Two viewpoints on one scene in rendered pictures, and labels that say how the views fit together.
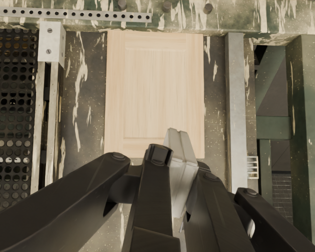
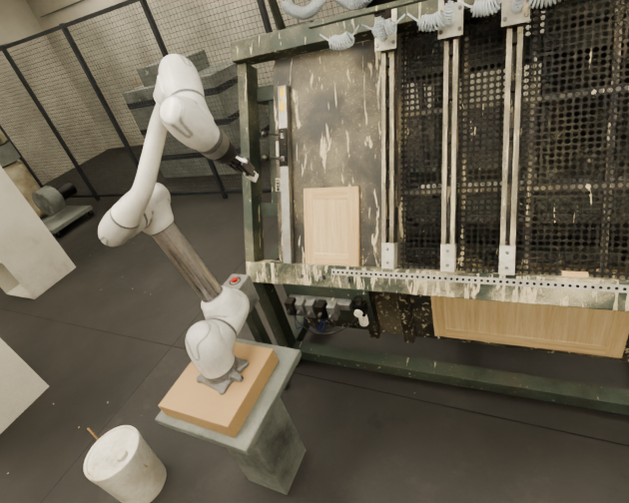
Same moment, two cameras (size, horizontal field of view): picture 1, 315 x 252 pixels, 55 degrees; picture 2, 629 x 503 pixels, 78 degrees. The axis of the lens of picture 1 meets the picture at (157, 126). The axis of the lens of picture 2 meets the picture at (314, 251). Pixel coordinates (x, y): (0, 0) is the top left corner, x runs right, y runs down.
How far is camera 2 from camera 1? 1.23 m
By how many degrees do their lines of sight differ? 22
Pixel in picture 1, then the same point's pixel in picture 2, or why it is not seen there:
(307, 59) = (251, 247)
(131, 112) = (343, 215)
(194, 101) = (309, 222)
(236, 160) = (286, 188)
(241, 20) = (284, 269)
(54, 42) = (384, 254)
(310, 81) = (249, 234)
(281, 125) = (265, 211)
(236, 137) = (286, 201)
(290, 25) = (259, 266)
